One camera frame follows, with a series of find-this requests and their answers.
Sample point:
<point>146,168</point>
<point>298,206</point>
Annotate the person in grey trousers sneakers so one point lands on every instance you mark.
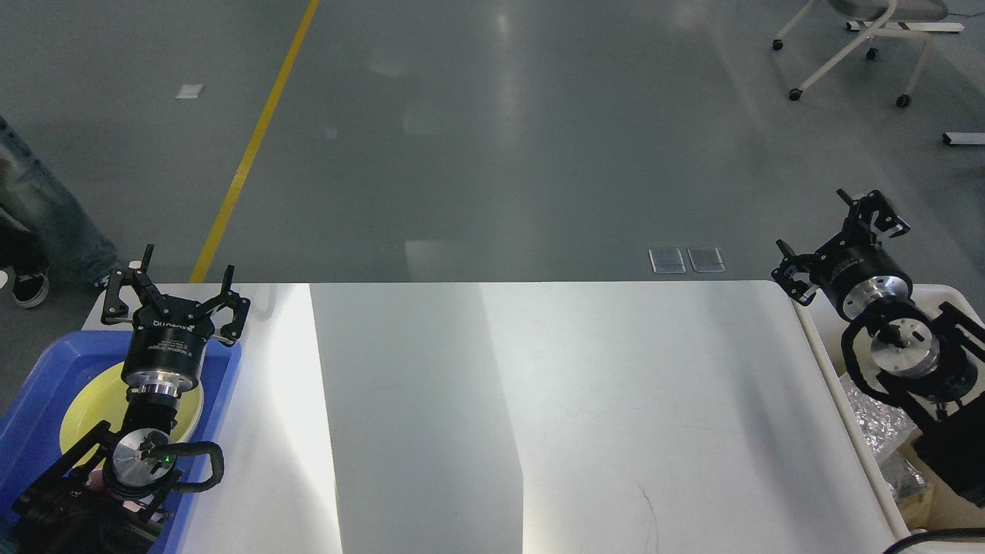
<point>43,224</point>

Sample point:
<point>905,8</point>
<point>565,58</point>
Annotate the white furniture leg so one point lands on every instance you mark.
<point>955,139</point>

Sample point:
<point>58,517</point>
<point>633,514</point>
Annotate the yellow plastic plate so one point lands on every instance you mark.
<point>104,399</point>

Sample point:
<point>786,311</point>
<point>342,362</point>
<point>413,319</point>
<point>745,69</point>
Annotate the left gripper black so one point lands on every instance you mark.
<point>165,346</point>

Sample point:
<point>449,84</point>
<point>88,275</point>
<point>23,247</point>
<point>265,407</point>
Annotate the brown paper bag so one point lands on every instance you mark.
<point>923,504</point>

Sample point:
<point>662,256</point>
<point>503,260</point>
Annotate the floor outlet plate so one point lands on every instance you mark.
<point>706,260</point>
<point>667,261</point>

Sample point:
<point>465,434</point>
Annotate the white plastic bin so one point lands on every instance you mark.
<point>824,328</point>

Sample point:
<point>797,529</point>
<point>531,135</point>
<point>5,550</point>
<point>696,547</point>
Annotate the right floor outlet plate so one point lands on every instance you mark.
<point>706,260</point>

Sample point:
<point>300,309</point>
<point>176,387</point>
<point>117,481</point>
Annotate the white rolling chair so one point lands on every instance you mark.
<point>912,20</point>

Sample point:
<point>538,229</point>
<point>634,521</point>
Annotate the pink mug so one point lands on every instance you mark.
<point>95,481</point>

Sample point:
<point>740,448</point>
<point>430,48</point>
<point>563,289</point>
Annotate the left floor outlet plate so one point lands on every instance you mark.
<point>667,261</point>

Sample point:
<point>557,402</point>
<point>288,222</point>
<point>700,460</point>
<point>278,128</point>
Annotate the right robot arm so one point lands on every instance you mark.
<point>932,368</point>

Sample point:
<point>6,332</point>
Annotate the foil tray with paper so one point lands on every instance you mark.
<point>902,478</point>

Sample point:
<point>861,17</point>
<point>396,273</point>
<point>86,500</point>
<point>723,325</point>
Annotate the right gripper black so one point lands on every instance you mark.
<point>860,271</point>

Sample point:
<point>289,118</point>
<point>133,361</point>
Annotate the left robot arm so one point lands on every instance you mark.
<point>106,493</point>

